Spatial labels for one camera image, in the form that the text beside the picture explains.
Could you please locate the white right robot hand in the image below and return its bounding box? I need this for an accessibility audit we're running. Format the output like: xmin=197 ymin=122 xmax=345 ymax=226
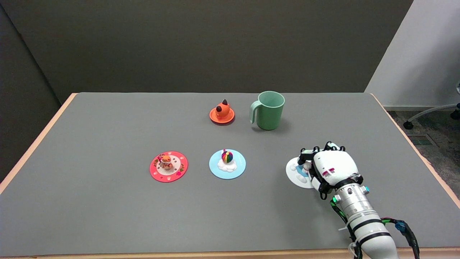
xmin=297 ymin=141 xmax=364 ymax=200

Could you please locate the white lid with bear figure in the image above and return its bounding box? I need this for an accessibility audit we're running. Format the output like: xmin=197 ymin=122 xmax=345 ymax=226
xmin=286 ymin=156 xmax=317 ymax=189

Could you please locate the blue lid with rainbow ball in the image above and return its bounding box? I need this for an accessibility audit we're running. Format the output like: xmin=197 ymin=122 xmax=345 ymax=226
xmin=209 ymin=149 xmax=247 ymax=180

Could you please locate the orange lid with cat ears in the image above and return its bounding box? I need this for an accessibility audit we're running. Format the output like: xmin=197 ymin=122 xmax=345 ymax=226
xmin=210 ymin=99 xmax=235 ymax=124

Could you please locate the red lid with figure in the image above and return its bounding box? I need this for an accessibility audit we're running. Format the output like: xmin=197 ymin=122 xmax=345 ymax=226
xmin=149 ymin=151 xmax=188 ymax=183

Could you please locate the green plastic mug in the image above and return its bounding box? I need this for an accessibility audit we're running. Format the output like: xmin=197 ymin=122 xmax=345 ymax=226
xmin=249 ymin=91 xmax=285 ymax=131

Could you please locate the floor vent grille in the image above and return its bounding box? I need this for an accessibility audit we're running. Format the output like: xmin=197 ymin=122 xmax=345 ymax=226
xmin=408 ymin=135 xmax=436 ymax=146

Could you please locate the grey office chair base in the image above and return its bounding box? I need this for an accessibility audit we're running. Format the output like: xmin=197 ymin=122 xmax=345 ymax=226
xmin=403 ymin=82 xmax=460 ymax=130

